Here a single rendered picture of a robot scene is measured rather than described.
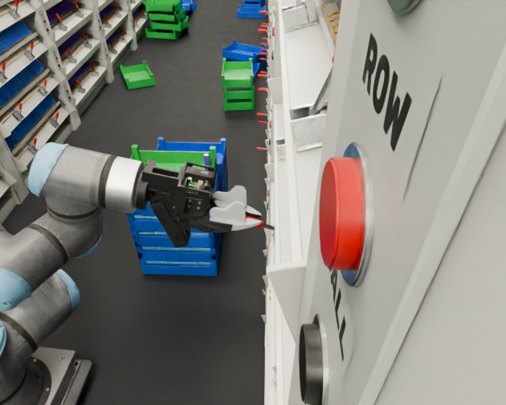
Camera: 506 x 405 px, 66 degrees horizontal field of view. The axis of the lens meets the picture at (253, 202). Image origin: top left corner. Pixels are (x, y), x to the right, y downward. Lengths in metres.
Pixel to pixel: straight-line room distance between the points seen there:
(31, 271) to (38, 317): 0.48
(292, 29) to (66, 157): 0.39
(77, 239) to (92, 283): 0.94
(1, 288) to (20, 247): 0.07
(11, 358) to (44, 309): 0.13
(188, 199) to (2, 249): 0.29
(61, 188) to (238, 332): 0.93
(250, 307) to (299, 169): 1.26
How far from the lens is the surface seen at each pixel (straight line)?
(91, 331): 1.56
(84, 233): 0.76
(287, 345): 0.39
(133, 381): 1.42
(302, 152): 0.28
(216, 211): 0.66
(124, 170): 0.66
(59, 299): 1.20
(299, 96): 0.36
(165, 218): 0.70
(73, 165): 0.67
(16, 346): 1.17
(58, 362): 1.37
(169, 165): 1.48
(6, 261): 0.71
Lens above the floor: 1.24
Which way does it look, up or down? 40 degrees down
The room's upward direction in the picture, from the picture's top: straight up
